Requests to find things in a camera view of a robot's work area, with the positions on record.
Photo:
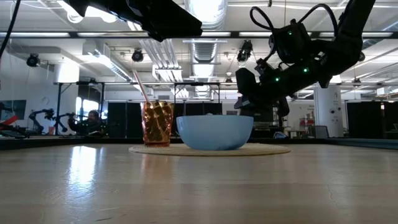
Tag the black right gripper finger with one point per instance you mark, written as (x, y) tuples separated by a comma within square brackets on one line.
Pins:
[(283, 107), (242, 102)]

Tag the blue plastic bowl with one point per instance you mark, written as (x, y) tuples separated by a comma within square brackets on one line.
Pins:
[(214, 133)]

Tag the pink drinking straw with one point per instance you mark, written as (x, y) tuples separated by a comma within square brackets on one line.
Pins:
[(141, 87)]

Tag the amber faceted glass tumbler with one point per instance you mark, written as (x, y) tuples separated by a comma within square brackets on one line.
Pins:
[(157, 124)]

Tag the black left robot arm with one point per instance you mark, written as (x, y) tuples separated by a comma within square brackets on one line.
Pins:
[(102, 6)]

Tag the black background robot arm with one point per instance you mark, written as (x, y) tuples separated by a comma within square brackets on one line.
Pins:
[(46, 116)]

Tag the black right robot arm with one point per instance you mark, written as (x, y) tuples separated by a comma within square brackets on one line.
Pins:
[(342, 53)]

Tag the white round column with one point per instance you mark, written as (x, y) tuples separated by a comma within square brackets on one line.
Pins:
[(328, 112)]

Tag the round woven straw placemat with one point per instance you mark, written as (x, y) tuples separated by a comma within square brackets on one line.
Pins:
[(267, 151)]

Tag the person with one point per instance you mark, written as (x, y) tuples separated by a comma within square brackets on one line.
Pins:
[(90, 123)]

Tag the black ceiling camera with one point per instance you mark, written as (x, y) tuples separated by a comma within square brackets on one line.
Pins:
[(244, 51), (33, 60), (137, 56)]

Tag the silver ceiling duct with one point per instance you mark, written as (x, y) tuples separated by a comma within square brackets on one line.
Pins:
[(203, 49)]

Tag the black overhead frame beam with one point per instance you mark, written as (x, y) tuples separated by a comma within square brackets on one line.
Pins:
[(233, 34)]

